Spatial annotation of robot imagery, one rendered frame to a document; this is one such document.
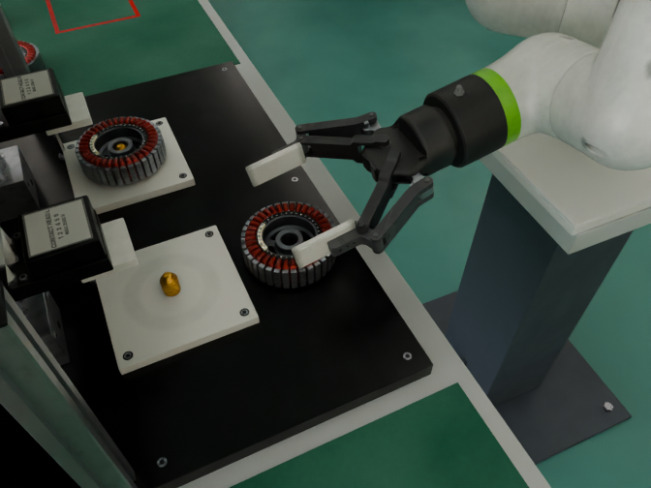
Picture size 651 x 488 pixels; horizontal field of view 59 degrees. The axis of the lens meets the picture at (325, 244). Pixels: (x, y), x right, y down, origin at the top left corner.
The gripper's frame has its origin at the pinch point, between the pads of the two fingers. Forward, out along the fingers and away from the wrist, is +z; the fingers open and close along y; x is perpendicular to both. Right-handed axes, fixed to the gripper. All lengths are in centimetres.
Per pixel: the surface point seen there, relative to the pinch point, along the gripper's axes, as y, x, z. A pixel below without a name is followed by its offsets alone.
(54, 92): 21.6, 10.8, 16.6
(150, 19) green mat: 68, -10, 2
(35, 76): 25.8, 11.1, 18.2
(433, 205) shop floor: 61, -98, -54
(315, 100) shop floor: 129, -96, -43
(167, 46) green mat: 57, -10, 2
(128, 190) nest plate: 18.0, -3.6, 15.4
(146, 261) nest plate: 5.0, -3.4, 16.1
